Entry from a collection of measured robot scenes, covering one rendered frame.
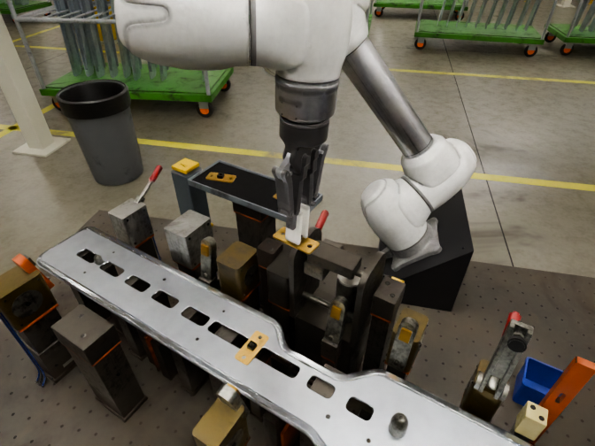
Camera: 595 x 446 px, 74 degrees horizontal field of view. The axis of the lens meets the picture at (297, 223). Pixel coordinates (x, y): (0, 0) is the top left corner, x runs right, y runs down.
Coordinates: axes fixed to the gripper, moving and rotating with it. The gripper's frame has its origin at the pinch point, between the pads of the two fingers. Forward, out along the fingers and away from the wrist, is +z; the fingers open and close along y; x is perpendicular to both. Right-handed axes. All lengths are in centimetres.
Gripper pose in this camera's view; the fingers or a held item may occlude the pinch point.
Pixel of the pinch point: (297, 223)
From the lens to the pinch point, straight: 70.5
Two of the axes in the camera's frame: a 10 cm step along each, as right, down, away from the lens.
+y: -5.6, 4.7, -6.8
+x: 8.2, 3.7, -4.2
